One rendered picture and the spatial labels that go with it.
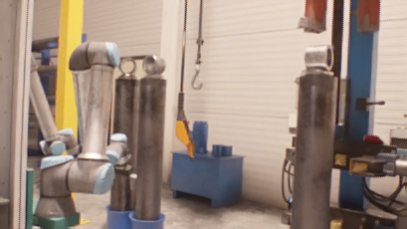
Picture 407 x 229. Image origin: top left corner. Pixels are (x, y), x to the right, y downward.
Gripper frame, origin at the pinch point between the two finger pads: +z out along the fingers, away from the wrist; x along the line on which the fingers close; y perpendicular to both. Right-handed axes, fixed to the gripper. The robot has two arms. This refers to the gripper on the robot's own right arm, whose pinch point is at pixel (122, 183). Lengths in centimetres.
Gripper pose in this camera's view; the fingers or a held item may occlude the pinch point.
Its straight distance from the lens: 234.3
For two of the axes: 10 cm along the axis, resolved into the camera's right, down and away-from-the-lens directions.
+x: 9.2, 1.7, -3.4
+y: -3.8, 4.0, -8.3
